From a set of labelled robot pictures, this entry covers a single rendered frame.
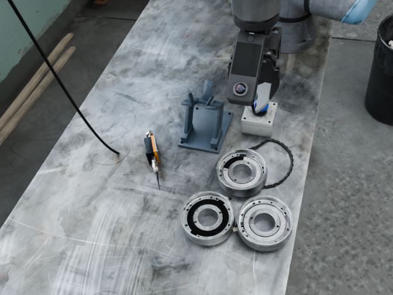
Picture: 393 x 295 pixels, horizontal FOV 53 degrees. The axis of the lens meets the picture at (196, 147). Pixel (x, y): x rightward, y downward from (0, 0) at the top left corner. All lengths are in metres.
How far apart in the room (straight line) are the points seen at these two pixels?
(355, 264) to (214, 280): 0.99
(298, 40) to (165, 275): 0.70
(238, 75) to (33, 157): 1.69
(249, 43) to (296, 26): 0.48
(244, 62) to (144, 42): 0.65
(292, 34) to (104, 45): 1.77
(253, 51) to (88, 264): 0.50
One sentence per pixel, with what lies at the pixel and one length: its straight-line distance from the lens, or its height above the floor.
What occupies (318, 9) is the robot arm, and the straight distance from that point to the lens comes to 1.05.
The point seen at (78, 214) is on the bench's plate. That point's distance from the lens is 0.89.
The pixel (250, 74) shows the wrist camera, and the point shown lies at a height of 1.10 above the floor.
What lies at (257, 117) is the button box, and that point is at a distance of 0.91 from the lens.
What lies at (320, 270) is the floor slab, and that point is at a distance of 1.65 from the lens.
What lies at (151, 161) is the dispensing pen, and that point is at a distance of 0.89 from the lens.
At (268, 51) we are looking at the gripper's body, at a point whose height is 1.10.
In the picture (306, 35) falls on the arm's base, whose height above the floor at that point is 0.84.
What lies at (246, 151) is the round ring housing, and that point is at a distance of 0.86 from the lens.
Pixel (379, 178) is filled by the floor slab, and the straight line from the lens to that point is 1.90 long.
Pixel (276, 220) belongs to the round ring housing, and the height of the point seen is 0.83.
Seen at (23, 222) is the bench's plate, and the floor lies 0.80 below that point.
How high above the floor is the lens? 1.52
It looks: 51 degrees down
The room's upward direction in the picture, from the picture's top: 11 degrees counter-clockwise
